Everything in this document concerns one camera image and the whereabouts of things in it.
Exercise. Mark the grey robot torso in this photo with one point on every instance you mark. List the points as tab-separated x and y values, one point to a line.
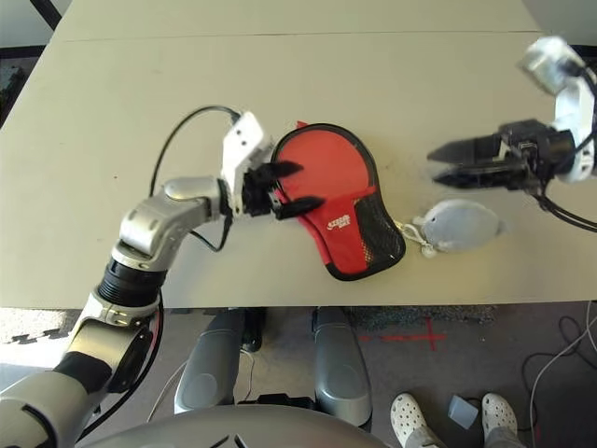
228	429

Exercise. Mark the black red paddle case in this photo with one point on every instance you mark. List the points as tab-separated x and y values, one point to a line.
340	242

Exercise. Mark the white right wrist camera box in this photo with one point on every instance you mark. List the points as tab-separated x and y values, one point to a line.
573	102

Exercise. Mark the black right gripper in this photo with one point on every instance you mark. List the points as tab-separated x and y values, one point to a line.
543	149

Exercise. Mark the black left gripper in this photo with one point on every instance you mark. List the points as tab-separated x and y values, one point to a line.
259	196

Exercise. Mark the grey right robot leg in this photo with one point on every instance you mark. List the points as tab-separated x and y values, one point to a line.
340	368

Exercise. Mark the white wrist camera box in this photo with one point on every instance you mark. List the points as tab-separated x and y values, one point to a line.
242	135
573	102

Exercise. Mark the grey trouser leg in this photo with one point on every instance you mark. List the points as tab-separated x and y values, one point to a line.
498	438
426	438

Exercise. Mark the black metal frame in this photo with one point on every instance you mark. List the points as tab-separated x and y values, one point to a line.
46	14

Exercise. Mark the grey plush zipper charm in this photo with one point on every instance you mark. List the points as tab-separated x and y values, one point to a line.
457	224

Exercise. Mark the white clog shoe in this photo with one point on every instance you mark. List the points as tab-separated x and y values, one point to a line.
499	413
409	415

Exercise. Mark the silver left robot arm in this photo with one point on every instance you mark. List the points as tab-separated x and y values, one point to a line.
154	219

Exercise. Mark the grey robot leg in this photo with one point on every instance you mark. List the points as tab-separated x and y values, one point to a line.
340	368
210	368

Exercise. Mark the grey floor pedal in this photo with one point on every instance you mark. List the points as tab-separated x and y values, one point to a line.
462	411

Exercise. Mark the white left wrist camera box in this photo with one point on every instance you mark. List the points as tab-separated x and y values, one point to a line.
242	135

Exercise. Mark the grey left robot leg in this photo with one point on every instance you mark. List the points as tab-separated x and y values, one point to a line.
210	368

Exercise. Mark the red tape cross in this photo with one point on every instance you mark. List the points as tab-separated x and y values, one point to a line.
422	337

